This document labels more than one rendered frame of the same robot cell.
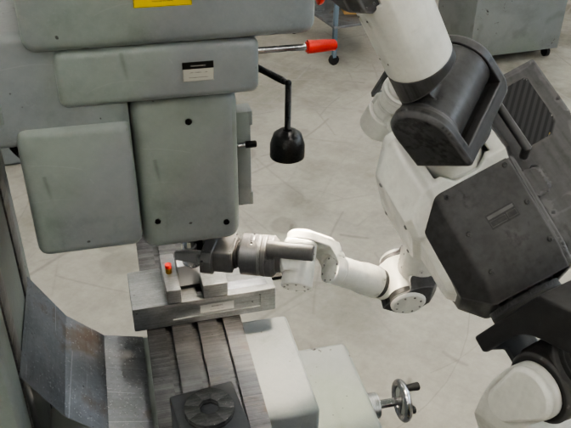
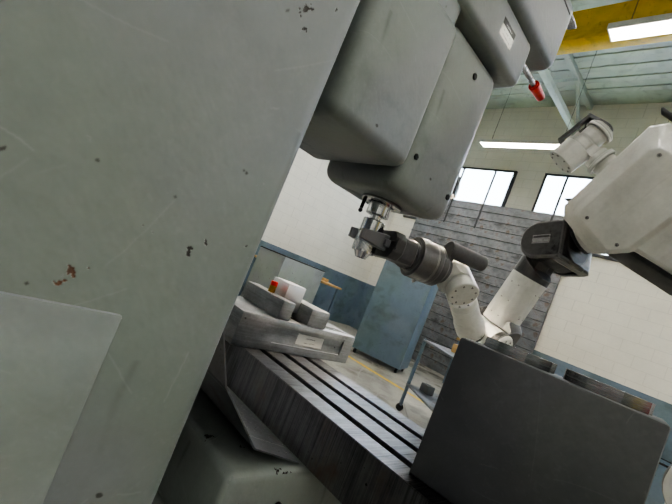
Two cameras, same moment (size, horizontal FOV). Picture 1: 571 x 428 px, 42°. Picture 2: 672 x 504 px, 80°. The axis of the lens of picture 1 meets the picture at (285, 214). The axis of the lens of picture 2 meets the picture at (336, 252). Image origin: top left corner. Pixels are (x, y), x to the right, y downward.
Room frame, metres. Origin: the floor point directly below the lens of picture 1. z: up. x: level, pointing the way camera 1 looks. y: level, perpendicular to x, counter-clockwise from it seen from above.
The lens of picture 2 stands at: (0.58, 0.63, 1.14)
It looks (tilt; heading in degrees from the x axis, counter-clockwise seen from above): 3 degrees up; 331
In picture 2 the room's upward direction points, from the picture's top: 22 degrees clockwise
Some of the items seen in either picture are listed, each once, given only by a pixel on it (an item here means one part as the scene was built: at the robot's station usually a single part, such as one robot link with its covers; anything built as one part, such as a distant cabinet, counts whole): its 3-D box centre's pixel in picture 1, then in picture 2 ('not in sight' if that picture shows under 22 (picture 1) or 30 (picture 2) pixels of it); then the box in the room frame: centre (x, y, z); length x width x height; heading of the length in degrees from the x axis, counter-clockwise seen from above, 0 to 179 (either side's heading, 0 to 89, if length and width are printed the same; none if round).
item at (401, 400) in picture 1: (389, 402); not in sight; (1.38, -0.29, 0.64); 0.16 x 0.12 x 0.12; 104
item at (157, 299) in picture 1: (200, 284); (285, 320); (1.44, 0.21, 0.99); 0.35 x 0.15 x 0.11; 105
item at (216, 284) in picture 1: (210, 272); (299, 308); (1.45, 0.18, 1.03); 0.15 x 0.06 x 0.04; 15
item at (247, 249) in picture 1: (234, 253); (404, 254); (1.25, 0.11, 1.23); 0.13 x 0.12 x 0.10; 171
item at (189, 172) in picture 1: (183, 150); (409, 128); (1.26, 0.20, 1.47); 0.21 x 0.19 x 0.32; 14
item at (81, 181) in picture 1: (81, 160); (349, 71); (1.22, 0.39, 1.47); 0.24 x 0.19 x 0.26; 14
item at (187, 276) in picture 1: (187, 267); (285, 294); (1.43, 0.24, 1.05); 0.06 x 0.05 x 0.06; 15
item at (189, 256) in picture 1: (189, 257); (375, 238); (1.23, 0.20, 1.23); 0.06 x 0.02 x 0.03; 81
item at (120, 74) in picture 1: (153, 47); (437, 23); (1.25, 0.24, 1.68); 0.34 x 0.24 x 0.10; 104
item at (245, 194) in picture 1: (240, 155); not in sight; (1.29, 0.09, 1.45); 0.04 x 0.04 x 0.21; 14
